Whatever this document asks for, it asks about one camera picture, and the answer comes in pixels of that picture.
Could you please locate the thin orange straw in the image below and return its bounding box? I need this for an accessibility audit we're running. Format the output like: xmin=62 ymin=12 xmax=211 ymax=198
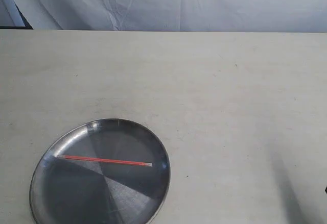
xmin=56 ymin=155 xmax=153 ymax=167

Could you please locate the round steel plate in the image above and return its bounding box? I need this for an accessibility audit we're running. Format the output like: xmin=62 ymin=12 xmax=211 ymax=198
xmin=29 ymin=118 xmax=171 ymax=223

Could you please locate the black stand pole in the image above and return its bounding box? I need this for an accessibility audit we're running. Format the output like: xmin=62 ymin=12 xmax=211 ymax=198
xmin=16 ymin=6 xmax=33 ymax=30

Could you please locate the white backdrop cloth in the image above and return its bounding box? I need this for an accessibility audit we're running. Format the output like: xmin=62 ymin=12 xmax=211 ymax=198
xmin=13 ymin=0 xmax=326 ymax=32

